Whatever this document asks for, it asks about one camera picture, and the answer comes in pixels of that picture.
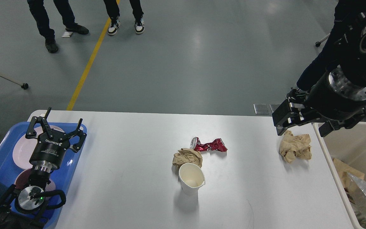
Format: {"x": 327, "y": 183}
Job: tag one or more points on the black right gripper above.
{"x": 334, "y": 97}

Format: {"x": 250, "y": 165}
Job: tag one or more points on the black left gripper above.
{"x": 50, "y": 153}

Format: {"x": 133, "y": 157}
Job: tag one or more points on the pink plate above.
{"x": 23, "y": 151}

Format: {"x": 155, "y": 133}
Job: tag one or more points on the brown paper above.
{"x": 292, "y": 147}

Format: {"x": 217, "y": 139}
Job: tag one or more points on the brown paper bag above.
{"x": 343, "y": 171}

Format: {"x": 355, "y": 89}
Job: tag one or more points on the pink mug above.
{"x": 32, "y": 178}

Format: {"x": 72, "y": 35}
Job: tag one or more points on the white paper cup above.
{"x": 191, "y": 178}

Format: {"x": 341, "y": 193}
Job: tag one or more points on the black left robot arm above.
{"x": 26, "y": 210}

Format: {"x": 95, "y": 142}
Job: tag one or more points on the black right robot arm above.
{"x": 351, "y": 53}

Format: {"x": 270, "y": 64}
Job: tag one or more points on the metal floor plate right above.
{"x": 273, "y": 107}

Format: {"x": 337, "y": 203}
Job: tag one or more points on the metal floor plate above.
{"x": 261, "y": 109}
{"x": 273, "y": 107}

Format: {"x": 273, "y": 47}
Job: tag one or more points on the beige plastic bin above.
{"x": 349, "y": 146}

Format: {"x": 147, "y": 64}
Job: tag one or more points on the metal floor plate left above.
{"x": 261, "y": 109}

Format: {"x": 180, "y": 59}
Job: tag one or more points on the white office chair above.
{"x": 318, "y": 43}

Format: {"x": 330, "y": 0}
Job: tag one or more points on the crushed red can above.
{"x": 215, "y": 145}

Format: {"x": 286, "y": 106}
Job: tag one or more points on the person in dark clothes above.
{"x": 345, "y": 13}

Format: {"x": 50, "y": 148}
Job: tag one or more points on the person in dark trousers left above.
{"x": 39, "y": 13}

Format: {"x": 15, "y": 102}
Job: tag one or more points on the crumpled brown paper ball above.
{"x": 185, "y": 155}

